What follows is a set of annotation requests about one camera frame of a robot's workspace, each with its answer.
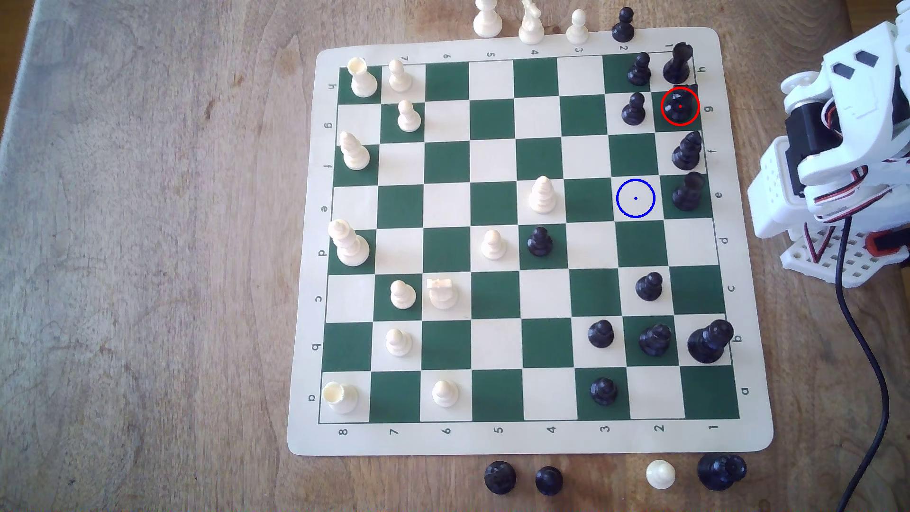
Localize black knight chess piece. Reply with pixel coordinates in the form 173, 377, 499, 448
663, 87, 700, 126
484, 461, 517, 495

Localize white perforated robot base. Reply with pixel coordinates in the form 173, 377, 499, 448
781, 228, 910, 287

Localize white rook chess piece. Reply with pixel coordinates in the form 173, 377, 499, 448
321, 382, 359, 415
427, 277, 459, 310
347, 57, 379, 98

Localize green white chess mat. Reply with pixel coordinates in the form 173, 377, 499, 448
286, 27, 774, 456

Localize white bishop chess piece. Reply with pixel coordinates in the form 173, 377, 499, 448
338, 131, 371, 171
529, 175, 558, 214

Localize black bishop chess piece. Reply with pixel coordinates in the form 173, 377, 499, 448
638, 323, 673, 357
672, 131, 703, 172

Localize white queen chess piece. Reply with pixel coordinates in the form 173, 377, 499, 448
473, 0, 503, 38

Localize black rook chess piece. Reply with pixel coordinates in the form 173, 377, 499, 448
672, 171, 707, 211
663, 42, 694, 84

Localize white knight chess piece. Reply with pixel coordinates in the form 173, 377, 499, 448
518, 0, 546, 46

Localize black king chess piece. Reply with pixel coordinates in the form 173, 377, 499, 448
687, 319, 735, 364

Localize black queen chess piece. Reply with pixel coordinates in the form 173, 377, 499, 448
697, 453, 748, 492

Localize white queen left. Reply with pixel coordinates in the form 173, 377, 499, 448
328, 219, 371, 267

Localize red black clamp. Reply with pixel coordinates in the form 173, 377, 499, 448
864, 229, 910, 267

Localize black cable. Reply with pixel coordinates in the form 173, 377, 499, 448
835, 213, 891, 512

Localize red white servo wires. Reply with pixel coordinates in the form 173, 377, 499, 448
803, 160, 897, 260

